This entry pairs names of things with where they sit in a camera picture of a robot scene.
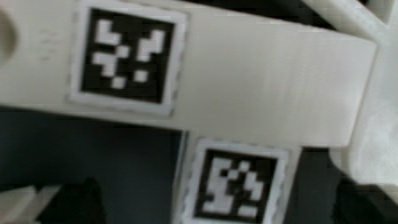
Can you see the white chair back long part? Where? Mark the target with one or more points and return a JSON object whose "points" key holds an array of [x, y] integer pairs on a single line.
{"points": [[269, 76]]}

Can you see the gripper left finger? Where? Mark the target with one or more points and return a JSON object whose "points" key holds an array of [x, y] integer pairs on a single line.
{"points": [[24, 202]]}

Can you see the white flat chair panel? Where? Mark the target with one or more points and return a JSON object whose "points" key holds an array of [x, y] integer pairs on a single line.
{"points": [[367, 18]]}

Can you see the white chair leg cube tag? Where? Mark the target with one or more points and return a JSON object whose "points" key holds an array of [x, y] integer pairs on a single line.
{"points": [[235, 184]]}

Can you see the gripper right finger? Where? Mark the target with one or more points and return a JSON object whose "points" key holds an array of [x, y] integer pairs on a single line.
{"points": [[365, 206]]}

